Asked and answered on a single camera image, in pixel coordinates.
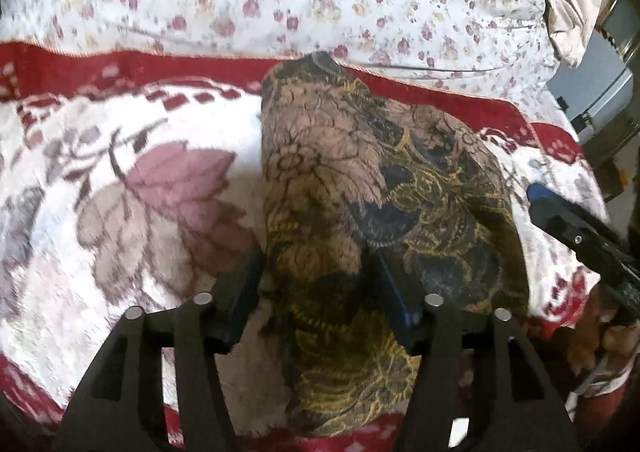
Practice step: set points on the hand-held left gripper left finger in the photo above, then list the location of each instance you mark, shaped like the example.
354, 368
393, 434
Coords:
240, 304

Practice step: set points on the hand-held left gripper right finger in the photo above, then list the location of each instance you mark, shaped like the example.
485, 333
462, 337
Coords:
396, 299

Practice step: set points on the person's right hand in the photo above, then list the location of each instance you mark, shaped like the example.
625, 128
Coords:
592, 337

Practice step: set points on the red bordered floral blanket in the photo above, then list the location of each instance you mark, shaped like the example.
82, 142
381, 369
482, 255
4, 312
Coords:
100, 157

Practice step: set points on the brown gold patterned garment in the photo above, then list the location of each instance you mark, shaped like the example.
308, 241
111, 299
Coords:
350, 157

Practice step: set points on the grey metal cabinet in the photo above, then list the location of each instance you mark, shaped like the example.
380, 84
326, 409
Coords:
605, 82

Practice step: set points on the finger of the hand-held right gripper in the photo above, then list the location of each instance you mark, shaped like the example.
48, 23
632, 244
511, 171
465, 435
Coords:
555, 219

